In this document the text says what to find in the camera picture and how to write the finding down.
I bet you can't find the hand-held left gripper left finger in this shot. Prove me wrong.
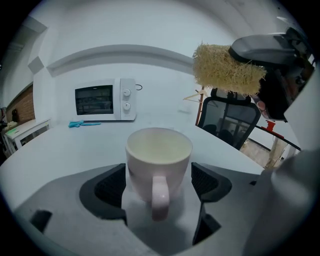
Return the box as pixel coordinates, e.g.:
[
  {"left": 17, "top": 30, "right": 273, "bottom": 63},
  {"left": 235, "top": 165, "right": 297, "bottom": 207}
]
[{"left": 12, "top": 163, "right": 161, "bottom": 256}]

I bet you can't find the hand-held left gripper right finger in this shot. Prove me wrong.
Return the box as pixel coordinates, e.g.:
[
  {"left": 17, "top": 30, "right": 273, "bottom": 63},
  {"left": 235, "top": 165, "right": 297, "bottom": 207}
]
[{"left": 174, "top": 161, "right": 264, "bottom": 256}]

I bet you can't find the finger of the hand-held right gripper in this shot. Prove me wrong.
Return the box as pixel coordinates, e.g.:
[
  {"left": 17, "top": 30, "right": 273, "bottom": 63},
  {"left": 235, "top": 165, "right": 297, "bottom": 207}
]
[
  {"left": 259, "top": 66, "right": 294, "bottom": 121},
  {"left": 228, "top": 32, "right": 298, "bottom": 68}
]

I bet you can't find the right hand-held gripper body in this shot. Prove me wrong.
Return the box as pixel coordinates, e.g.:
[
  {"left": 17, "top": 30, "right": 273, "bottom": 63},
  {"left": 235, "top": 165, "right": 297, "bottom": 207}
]
[{"left": 282, "top": 26, "right": 320, "bottom": 151}]

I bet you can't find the yellow sponge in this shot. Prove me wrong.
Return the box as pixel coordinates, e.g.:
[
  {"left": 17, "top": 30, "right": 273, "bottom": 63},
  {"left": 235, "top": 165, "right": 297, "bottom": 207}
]
[{"left": 191, "top": 39, "right": 268, "bottom": 97}]

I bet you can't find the white mug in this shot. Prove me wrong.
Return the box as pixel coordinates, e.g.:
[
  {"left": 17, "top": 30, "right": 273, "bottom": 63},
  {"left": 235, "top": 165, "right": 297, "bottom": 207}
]
[{"left": 124, "top": 127, "right": 194, "bottom": 222}]

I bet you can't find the red clamp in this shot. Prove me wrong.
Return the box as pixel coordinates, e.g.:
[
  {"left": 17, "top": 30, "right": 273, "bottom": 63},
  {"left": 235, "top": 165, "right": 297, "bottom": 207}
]
[{"left": 260, "top": 119, "right": 285, "bottom": 140}]

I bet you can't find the black mesh office chair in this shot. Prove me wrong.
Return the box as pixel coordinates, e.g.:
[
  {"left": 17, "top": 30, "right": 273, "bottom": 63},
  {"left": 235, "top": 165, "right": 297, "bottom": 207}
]
[{"left": 200, "top": 87, "right": 262, "bottom": 151}]

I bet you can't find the brown wooden coat rack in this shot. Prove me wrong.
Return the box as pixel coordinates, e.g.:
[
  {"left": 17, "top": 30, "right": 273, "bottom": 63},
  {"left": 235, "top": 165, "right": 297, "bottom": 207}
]
[{"left": 194, "top": 85, "right": 206, "bottom": 127}]

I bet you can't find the wooden clothes hanger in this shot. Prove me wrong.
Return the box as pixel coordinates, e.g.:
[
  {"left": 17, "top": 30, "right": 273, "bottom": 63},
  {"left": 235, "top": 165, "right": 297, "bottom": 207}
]
[{"left": 182, "top": 89, "right": 209, "bottom": 103}]

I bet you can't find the small white side table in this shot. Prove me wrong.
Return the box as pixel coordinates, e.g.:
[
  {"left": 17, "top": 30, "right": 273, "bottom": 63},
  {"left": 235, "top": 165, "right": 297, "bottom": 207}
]
[{"left": 3, "top": 118, "right": 52, "bottom": 154}]

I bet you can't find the white microwave oven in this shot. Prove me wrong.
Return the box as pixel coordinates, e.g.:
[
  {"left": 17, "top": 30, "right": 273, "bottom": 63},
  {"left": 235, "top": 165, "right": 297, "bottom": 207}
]
[{"left": 74, "top": 77, "right": 138, "bottom": 123}]

